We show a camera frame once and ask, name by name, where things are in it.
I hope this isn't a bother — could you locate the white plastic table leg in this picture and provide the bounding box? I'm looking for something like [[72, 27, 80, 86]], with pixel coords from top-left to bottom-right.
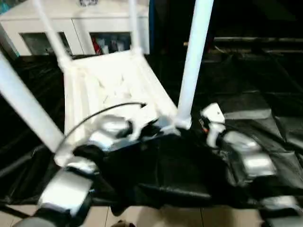
[[32, 0, 73, 70], [174, 0, 215, 131], [127, 0, 144, 56], [0, 51, 73, 166]]

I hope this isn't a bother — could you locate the white plastic table top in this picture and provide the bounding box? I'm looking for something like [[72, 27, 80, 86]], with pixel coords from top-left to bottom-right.
[[53, 48, 192, 167]]

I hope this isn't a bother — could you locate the black mat cloth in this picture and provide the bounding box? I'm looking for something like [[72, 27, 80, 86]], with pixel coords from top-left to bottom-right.
[[0, 51, 303, 217]]

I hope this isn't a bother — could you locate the blue white printed mug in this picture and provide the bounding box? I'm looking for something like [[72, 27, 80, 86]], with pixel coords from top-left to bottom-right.
[[110, 37, 120, 53]]

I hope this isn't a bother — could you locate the red bottle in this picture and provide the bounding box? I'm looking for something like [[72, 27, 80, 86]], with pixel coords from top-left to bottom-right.
[[92, 37, 101, 55]]

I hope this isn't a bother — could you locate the dark blue vertical panel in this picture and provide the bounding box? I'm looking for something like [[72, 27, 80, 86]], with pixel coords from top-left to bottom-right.
[[149, 0, 157, 55]]

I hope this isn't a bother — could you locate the black backdrop cloth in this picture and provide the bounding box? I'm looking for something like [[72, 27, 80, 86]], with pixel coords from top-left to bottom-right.
[[153, 0, 303, 55]]

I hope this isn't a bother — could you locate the white glass-door cabinet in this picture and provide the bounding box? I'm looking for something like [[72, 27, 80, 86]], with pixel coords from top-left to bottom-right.
[[0, 0, 151, 56]]

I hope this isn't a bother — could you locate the black table stand leg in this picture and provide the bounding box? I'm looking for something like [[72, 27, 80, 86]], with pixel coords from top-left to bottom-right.
[[0, 203, 31, 219]]

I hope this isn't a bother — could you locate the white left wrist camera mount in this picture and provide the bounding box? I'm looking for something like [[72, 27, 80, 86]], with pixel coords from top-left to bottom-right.
[[127, 113, 161, 140]]

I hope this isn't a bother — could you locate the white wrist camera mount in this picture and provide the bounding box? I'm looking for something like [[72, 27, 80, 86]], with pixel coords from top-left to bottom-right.
[[201, 103, 225, 148], [127, 113, 161, 140]]

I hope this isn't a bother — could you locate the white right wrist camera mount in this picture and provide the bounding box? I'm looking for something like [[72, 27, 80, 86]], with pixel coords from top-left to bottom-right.
[[201, 103, 225, 148]]

